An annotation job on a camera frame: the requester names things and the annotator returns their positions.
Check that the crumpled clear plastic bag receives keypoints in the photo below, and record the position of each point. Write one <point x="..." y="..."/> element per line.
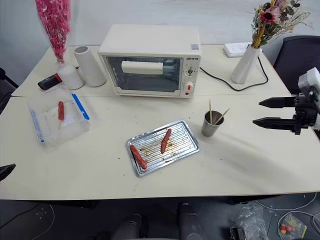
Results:
<point x="251" y="220"/>

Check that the black office chair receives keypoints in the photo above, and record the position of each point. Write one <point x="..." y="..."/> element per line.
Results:
<point x="297" y="57"/>

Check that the stainless steel cup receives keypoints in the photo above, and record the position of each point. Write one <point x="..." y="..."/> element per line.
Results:
<point x="211" y="128"/>

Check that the red sausage on stick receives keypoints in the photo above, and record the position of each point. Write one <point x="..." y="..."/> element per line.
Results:
<point x="61" y="110"/>

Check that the short red sausage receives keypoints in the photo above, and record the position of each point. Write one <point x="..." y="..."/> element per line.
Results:
<point x="165" y="141"/>

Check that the small black floor box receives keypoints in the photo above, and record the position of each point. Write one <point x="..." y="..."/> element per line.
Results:
<point x="237" y="233"/>

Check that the white cylinder tube vase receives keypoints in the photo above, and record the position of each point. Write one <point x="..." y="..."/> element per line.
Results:
<point x="90" y="67"/>

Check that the ribbed metal baking tray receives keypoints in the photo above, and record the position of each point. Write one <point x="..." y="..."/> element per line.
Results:
<point x="180" y="140"/>

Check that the short white round vase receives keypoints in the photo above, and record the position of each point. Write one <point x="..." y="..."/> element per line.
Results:
<point x="70" y="77"/>

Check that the white power strip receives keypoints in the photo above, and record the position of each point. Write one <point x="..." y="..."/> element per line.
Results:
<point x="235" y="50"/>

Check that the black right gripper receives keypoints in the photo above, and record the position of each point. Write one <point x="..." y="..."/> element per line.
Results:
<point x="305" y="112"/>

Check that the long red sausage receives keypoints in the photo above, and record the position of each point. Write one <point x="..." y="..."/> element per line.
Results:
<point x="138" y="157"/>

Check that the mixed dried flower bouquet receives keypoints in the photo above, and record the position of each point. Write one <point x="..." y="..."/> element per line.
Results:
<point x="270" y="17"/>

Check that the pink dried flower bouquet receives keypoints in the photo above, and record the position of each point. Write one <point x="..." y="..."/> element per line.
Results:
<point x="55" y="22"/>

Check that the plastic bag with colourful items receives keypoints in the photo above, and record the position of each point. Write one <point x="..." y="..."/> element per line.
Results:
<point x="292" y="225"/>

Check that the clear plastic container blue clips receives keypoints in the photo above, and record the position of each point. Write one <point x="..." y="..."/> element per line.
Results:
<point x="50" y="125"/>

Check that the pale wooden chopstick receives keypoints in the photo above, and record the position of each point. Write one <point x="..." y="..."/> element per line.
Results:
<point x="223" y="115"/>
<point x="210" y="110"/>

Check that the cream toaster oven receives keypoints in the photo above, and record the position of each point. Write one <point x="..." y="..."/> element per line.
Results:
<point x="150" y="40"/>

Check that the black chair with frame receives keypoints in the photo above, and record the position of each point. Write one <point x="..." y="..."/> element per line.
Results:
<point x="6" y="87"/>

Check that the white conical vase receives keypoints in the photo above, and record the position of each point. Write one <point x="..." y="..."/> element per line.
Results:
<point x="243" y="67"/>

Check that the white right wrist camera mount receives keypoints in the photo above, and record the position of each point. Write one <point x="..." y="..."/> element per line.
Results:
<point x="311" y="78"/>

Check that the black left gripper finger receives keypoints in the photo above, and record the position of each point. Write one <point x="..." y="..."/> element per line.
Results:
<point x="6" y="171"/>

